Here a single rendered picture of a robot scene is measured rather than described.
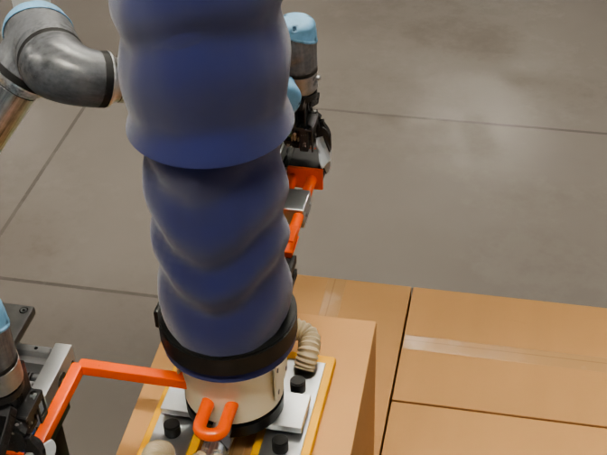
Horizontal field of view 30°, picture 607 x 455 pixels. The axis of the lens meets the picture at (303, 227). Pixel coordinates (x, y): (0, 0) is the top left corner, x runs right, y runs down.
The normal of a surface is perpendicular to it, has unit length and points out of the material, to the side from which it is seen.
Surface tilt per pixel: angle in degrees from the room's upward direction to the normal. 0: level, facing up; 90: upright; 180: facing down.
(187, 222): 76
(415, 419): 0
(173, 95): 94
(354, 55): 0
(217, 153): 68
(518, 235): 0
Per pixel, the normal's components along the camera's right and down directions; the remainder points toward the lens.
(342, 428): -0.03, -0.78
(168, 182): -0.53, 0.70
